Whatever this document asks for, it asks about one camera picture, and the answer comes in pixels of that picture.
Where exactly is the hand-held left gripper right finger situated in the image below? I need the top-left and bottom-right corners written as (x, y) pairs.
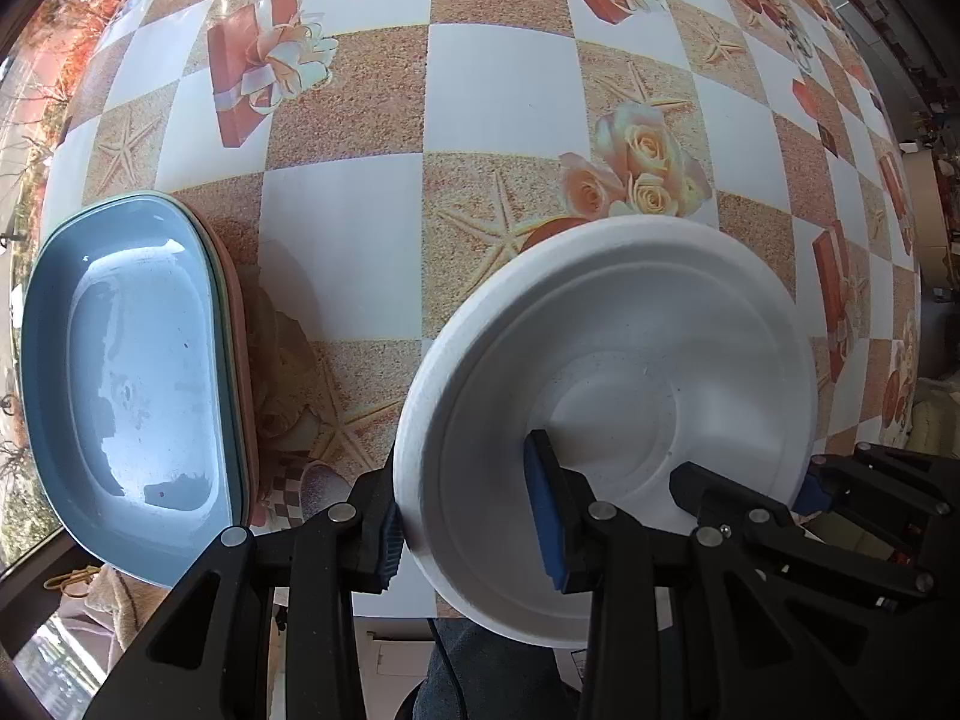
top-left (523, 430), bottom-right (848, 720)

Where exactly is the patterned checkered tablecloth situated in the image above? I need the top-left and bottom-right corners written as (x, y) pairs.
top-left (41, 0), bottom-right (922, 620)

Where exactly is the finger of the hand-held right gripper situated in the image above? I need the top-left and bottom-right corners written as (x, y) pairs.
top-left (670, 461), bottom-right (943, 610)
top-left (795, 442), bottom-right (960, 527)

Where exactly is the blue square plate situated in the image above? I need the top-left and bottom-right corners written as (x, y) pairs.
top-left (20, 193), bottom-right (247, 590)

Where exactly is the beige fuzzy cloth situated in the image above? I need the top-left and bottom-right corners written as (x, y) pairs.
top-left (56, 561), bottom-right (177, 665)

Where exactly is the green square plate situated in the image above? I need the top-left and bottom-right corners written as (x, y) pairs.
top-left (169, 195), bottom-right (251, 527)

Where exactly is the person's jeans leg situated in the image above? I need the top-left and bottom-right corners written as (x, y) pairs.
top-left (411, 613), bottom-right (595, 720)

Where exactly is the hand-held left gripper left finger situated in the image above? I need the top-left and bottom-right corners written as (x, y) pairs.
top-left (82, 465), bottom-right (406, 720)

